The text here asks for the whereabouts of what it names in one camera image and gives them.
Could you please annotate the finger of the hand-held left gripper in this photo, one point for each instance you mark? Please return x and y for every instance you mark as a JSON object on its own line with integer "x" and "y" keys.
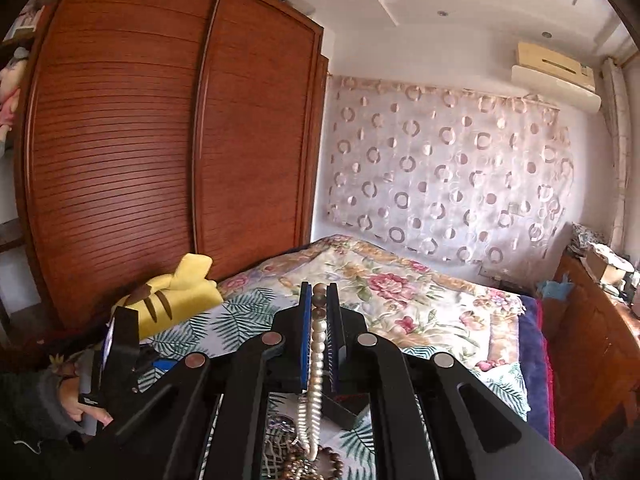
{"x": 162, "y": 364}

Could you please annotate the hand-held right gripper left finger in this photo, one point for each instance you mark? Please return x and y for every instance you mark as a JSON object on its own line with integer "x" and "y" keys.
{"x": 304, "y": 340}

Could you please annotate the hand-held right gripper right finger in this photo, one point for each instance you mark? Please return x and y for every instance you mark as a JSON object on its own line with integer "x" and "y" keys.
{"x": 334, "y": 342}

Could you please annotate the person's left forearm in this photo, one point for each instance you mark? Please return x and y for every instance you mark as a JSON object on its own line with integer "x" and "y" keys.
{"x": 30, "y": 405}

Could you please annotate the black jewelry box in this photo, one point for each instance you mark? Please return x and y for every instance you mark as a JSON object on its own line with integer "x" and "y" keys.
{"x": 345, "y": 412}

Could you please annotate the person's left hand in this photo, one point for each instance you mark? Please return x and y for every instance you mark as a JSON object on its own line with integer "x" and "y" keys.
{"x": 82, "y": 410}

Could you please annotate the yellow plush toy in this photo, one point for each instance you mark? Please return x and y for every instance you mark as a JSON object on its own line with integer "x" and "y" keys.
{"x": 165, "y": 295}

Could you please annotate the floral quilt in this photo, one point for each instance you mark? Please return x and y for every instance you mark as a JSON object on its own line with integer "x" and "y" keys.
{"x": 400, "y": 300}

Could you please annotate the brown wooden wardrobe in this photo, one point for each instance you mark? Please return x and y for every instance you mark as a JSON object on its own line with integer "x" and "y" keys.
{"x": 125, "y": 160}

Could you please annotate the blue blanket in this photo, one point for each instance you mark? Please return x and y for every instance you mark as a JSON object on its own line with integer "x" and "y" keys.
{"x": 535, "y": 350}

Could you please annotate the circle patterned sheer curtain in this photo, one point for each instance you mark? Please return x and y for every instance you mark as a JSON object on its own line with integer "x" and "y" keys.
{"x": 440, "y": 170}

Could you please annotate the blue cloth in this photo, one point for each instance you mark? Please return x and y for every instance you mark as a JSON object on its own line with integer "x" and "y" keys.
{"x": 555, "y": 287}

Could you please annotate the brown wooden dresser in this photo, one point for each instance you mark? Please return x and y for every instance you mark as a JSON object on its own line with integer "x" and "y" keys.
{"x": 590, "y": 360}

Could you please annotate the patterned cloth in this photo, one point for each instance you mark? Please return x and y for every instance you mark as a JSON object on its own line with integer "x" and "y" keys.
{"x": 584, "y": 236}

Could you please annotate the pink plush doll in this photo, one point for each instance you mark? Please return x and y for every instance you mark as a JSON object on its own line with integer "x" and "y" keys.
{"x": 9, "y": 90}

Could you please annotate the white object on wardrobe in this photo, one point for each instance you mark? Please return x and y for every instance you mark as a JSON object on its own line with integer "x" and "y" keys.
{"x": 300, "y": 4}

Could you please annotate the white insulated pipe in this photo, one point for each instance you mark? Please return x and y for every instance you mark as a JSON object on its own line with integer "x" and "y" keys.
{"x": 617, "y": 135}

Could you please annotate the wall air conditioner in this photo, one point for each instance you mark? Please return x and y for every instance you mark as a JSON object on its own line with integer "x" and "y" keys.
{"x": 555, "y": 77}

